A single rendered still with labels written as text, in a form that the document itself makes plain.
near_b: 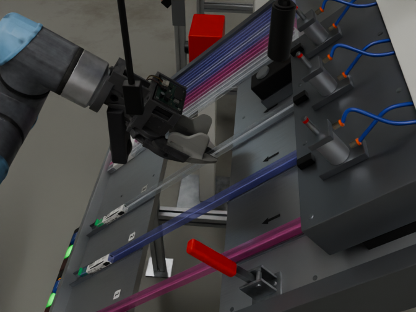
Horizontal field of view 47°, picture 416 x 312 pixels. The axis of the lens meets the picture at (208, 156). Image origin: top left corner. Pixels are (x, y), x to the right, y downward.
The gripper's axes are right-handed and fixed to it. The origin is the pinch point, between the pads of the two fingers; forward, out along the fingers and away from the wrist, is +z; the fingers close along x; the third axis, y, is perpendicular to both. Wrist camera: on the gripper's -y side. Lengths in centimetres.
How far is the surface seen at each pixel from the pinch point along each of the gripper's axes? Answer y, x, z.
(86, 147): -115, 101, -5
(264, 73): 15.4, 4.6, -0.2
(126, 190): -23.0, 6.1, -5.2
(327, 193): 24.0, -25.0, 0.9
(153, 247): -79, 38, 24
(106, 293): -20.2, -17.5, -4.5
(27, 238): -119, 48, -12
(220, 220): -53, 38, 34
